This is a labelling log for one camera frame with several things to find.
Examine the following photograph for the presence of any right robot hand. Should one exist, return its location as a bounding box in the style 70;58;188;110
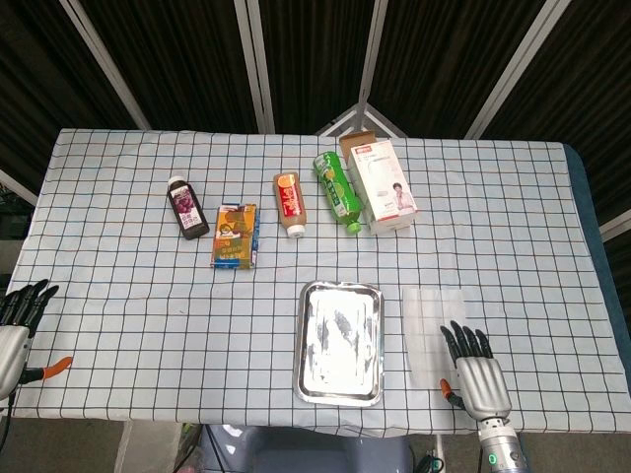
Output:
439;320;513;421

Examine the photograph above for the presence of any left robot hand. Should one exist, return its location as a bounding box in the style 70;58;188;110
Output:
0;278;74;401

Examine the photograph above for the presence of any white cloth towel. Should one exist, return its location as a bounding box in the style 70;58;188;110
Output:
401;286;467;391

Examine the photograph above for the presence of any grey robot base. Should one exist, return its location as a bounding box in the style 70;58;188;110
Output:
199;423;415;473

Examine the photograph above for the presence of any silver metal tray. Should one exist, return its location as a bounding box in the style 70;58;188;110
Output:
294;280;386;408

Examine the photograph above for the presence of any checkered white tablecloth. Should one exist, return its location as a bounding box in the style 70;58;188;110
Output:
7;128;627;438

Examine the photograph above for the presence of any dark purple juice bottle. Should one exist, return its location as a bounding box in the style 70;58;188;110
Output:
167;176;211;241

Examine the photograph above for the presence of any white cardboard product box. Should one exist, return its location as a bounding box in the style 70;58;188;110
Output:
338;130;422;237

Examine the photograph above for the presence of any green plastic drink bottle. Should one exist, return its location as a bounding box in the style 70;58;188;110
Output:
313;150;365;236

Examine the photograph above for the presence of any yellow blue snack carton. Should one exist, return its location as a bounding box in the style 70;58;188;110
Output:
210;201;261;270

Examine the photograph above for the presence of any brown drink bottle red label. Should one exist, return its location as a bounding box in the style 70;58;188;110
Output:
272;171;307;239

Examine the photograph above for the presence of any white metal screen foot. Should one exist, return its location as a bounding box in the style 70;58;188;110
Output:
315;101;408;139

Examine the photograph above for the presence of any dark folding partition screen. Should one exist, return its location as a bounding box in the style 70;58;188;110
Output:
0;0;631;242

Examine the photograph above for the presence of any black left hand cable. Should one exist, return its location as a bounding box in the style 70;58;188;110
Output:
0;388;16;459

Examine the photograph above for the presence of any black cable with green plug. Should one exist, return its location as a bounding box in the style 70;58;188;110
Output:
413;433;445;473

